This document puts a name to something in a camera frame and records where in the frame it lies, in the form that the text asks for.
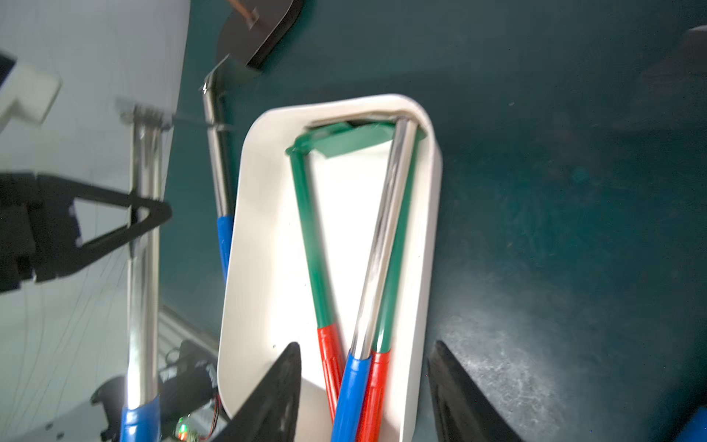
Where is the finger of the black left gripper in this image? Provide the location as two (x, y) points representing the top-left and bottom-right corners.
(32, 174), (172, 279)

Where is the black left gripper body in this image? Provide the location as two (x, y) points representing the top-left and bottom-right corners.
(1, 173), (39, 293)

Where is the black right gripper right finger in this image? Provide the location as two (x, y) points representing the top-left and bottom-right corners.
(427, 341), (521, 442)

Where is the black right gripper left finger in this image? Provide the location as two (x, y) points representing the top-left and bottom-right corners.
(213, 342), (302, 442)

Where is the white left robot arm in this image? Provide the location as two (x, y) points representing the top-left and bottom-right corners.
(1, 55), (172, 292)

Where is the white storage tray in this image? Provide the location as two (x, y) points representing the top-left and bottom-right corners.
(217, 94), (442, 441)

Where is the brown metal hook stand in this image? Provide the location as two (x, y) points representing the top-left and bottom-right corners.
(217, 0), (305, 70)

